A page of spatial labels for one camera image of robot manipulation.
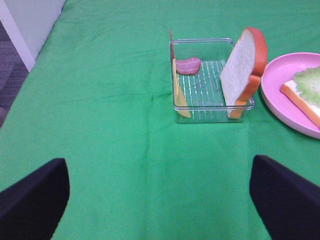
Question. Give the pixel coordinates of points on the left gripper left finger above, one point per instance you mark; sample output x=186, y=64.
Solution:
x=32, y=208

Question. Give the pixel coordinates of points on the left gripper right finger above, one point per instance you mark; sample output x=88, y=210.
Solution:
x=287, y=203

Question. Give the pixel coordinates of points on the bread slice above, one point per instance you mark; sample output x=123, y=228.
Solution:
x=310, y=109
x=241, y=75

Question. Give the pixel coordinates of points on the green lettuce leaf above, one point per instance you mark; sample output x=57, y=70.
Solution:
x=308, y=85

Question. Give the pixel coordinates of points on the bacon strip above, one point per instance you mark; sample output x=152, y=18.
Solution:
x=188, y=66

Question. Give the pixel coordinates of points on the pink round plate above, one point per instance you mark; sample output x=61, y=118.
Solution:
x=280, y=70

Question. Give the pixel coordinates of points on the left clear plastic tray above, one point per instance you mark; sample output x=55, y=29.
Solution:
x=203, y=91

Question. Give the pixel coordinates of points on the yellow cheese slice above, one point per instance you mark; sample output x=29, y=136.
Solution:
x=179, y=97

